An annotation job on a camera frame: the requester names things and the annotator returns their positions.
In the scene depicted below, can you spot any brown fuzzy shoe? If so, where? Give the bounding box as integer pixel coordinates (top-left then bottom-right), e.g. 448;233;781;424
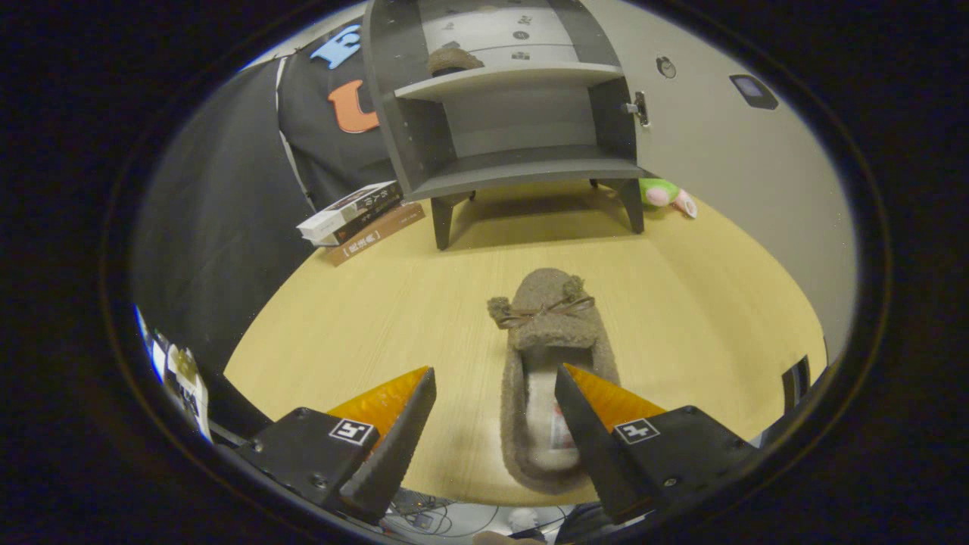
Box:
487;267;622;497
426;47;485;78

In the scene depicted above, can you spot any tangle of cables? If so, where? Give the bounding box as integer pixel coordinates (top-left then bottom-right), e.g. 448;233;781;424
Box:
382;488;576;540

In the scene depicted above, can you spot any brown book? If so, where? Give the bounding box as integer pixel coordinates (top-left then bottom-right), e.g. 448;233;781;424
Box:
326;201;426;267

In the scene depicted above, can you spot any green and pink plush toy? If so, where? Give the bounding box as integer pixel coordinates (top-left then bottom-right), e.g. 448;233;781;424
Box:
640;178;699;220

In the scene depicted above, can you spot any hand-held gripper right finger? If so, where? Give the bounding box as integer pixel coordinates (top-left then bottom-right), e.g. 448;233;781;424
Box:
554;363;760;525

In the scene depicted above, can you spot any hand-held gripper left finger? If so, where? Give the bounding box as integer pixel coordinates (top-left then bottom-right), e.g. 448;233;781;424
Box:
235;366;438;525

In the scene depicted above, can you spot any black backdrop cloth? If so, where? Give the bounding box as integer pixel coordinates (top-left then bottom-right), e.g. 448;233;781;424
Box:
130;23;398;379

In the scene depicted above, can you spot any dark book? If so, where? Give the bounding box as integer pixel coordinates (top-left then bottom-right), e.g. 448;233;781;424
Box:
314;198;406;248

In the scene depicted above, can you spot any white book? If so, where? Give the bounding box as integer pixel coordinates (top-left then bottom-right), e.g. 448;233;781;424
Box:
297;180;402;244

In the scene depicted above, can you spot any beige shoe cabinet door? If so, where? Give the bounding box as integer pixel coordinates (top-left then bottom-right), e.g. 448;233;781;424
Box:
583;0;858;364

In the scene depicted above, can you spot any grey shoe cabinet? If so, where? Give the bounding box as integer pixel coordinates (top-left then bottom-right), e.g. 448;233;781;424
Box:
361;0;652;251

